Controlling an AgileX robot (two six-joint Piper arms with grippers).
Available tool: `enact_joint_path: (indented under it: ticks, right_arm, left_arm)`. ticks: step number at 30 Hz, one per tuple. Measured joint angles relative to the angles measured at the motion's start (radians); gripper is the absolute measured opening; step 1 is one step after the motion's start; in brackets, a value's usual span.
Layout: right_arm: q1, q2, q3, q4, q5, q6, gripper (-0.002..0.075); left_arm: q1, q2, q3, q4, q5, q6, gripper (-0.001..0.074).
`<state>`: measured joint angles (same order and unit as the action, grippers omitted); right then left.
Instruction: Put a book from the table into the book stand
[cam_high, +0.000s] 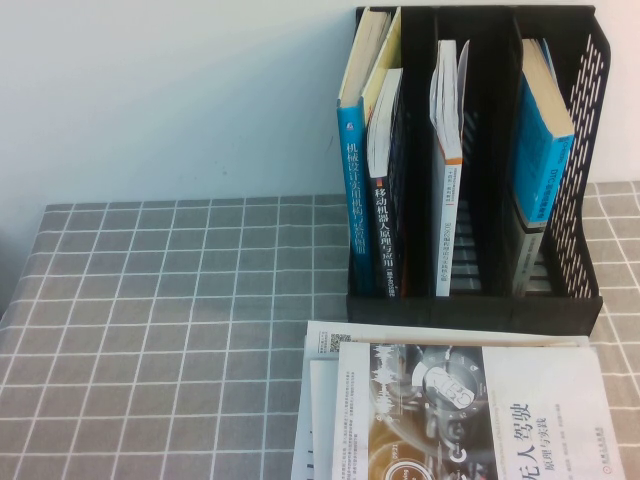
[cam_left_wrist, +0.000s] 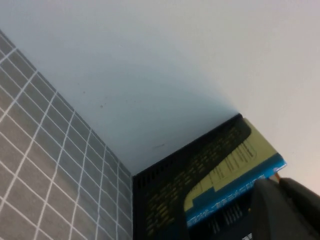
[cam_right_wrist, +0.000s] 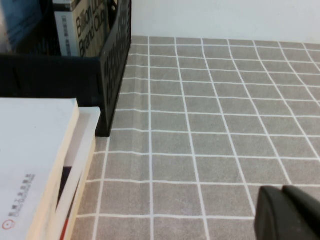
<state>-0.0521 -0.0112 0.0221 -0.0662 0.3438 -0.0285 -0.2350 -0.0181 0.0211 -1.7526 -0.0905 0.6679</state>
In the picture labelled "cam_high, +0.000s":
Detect blue cover book grey spine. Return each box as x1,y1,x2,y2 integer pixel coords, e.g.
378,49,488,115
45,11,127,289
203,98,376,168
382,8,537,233
509,37,576,297

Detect white spine book orange stripe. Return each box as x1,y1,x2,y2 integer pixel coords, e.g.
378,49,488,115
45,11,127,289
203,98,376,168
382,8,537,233
429,38,471,297

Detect black perforated book stand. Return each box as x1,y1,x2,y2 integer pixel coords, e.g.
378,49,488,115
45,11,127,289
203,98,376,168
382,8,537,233
345,4,612,337

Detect plain pale white book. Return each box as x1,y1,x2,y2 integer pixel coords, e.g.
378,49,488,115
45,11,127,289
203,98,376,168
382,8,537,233
308,358,342,480

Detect thick blue spine book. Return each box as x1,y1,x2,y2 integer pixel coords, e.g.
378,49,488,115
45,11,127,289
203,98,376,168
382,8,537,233
335,6,394,296

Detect black spine robotics book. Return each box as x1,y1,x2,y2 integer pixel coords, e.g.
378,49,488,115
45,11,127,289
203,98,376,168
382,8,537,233
366,67,407,300

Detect white book with QR code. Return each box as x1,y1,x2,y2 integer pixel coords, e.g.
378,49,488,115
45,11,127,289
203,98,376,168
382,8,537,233
290,319,591,480

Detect white book with gear picture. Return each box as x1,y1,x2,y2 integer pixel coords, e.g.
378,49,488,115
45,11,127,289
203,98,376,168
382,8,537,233
329,341,629,480

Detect grey checkered tablecloth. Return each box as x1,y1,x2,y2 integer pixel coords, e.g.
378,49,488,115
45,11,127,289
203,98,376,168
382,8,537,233
0,180,640,480

